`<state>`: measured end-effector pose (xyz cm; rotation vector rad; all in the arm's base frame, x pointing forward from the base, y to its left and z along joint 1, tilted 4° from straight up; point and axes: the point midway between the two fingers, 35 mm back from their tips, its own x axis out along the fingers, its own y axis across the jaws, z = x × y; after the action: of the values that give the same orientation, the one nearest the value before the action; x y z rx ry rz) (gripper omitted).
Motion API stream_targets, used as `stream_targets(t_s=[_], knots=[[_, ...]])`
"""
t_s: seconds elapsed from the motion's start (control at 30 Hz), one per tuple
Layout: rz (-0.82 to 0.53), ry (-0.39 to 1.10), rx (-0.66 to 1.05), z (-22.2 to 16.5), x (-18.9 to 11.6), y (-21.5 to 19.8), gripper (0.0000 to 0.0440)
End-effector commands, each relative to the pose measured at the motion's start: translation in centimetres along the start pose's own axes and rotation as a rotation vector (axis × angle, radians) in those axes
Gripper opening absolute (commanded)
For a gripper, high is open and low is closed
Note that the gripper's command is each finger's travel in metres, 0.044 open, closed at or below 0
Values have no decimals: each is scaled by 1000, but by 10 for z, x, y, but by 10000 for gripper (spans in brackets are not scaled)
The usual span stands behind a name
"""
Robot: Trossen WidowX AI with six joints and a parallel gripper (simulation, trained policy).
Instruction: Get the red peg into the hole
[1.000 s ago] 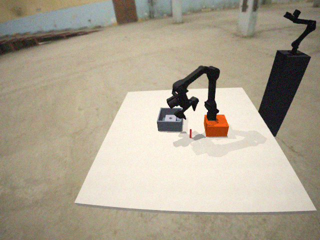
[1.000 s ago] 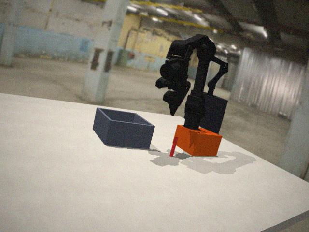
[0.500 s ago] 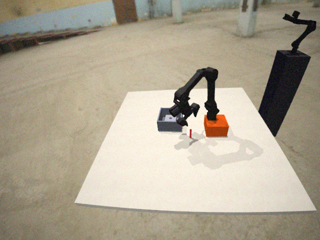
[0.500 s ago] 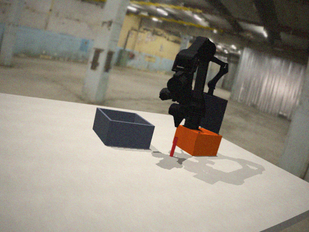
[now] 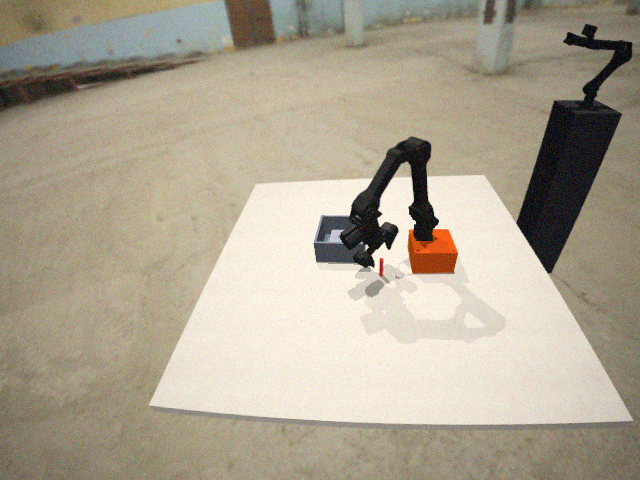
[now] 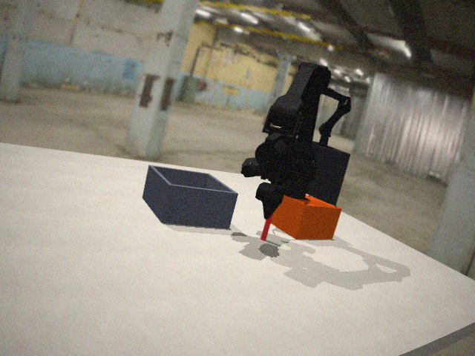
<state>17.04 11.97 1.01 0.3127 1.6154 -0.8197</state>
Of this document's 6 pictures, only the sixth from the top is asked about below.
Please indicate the red peg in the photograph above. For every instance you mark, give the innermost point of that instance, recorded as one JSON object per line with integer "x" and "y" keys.
{"x": 266, "y": 228}

